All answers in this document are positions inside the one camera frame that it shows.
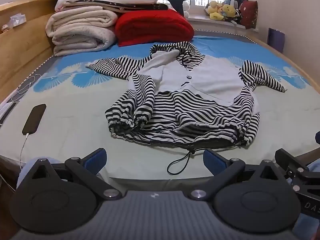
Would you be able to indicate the black white striped hooded top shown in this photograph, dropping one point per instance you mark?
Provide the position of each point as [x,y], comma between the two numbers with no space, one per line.
[205,80]

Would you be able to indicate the yellow plush toy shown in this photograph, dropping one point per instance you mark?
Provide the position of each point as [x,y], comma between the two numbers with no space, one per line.
[228,10]
[216,11]

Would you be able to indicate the dark red cushion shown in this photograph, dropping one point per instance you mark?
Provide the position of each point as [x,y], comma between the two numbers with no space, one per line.
[248,13]

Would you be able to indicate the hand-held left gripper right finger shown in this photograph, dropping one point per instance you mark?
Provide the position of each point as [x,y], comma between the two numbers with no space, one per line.
[215,162]

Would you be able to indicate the cream folded blanket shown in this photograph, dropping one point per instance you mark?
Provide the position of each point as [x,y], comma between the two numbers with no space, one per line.
[80,30]

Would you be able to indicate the purple box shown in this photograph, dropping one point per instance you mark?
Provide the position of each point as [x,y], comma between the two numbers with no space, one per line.
[276,40]

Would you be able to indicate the red folded blanket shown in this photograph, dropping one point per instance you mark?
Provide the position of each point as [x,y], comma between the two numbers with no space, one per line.
[152,26]

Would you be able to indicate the black smartphone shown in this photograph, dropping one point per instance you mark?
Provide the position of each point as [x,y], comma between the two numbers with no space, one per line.
[34,118]

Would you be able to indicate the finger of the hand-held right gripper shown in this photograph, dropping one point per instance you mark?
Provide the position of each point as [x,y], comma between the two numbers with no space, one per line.
[291,160]

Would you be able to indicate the white plush toy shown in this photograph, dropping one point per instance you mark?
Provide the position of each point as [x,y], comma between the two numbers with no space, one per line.
[186,8]

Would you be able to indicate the tissue pack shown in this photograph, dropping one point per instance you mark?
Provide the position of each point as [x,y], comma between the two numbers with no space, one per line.
[17,20]

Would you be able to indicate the black patterned folded blanket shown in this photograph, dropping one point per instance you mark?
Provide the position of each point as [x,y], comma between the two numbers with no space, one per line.
[140,6]

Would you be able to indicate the wooden bed headboard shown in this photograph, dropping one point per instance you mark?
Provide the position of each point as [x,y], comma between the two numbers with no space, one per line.
[22,52]

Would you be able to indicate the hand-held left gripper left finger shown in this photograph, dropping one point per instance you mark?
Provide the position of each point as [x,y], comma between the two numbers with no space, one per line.
[96,158]

